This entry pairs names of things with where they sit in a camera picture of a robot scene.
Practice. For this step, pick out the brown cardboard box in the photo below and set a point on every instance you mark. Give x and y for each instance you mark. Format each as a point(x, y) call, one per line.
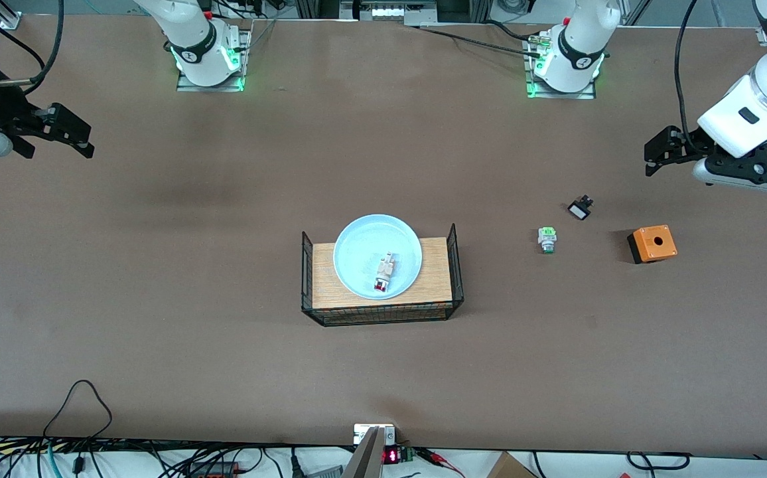
point(506, 468)

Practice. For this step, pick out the silver metal bracket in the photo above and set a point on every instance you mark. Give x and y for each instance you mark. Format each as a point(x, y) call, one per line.
point(360, 435)

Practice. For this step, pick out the grey aluminium frame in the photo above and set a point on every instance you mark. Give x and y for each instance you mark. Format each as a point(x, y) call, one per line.
point(383, 12)

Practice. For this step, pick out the black box with red connectors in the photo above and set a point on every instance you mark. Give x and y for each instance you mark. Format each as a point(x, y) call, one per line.
point(217, 470)

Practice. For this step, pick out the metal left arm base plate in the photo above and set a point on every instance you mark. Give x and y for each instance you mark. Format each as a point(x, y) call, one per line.
point(586, 95)

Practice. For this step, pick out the orange button enclosure box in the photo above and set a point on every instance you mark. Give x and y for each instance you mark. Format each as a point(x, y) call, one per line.
point(655, 244)

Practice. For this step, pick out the light blue plate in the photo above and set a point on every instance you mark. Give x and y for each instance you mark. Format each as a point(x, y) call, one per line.
point(357, 252)

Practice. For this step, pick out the green push button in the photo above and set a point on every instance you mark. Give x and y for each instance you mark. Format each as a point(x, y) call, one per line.
point(547, 237)

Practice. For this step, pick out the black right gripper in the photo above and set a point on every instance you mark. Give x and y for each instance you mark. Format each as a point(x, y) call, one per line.
point(0, 108)

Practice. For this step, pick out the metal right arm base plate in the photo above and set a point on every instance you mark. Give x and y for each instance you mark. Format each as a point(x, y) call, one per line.
point(188, 85)

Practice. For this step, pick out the red digit display module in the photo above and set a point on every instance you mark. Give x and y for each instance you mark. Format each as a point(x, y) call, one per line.
point(391, 456)

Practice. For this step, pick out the black white switch button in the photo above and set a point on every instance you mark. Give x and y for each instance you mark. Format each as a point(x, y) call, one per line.
point(580, 211)

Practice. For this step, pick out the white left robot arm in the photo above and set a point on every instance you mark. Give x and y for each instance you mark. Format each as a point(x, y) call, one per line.
point(755, 113)

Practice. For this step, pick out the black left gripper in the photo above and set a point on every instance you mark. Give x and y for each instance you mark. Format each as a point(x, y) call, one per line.
point(684, 143)

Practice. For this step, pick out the grey aluminium bar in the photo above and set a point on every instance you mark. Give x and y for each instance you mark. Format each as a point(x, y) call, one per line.
point(367, 461)

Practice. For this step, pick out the wooden board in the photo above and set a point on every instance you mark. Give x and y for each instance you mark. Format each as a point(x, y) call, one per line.
point(324, 292)

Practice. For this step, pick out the red push button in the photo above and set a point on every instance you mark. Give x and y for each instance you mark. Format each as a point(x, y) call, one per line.
point(383, 272)

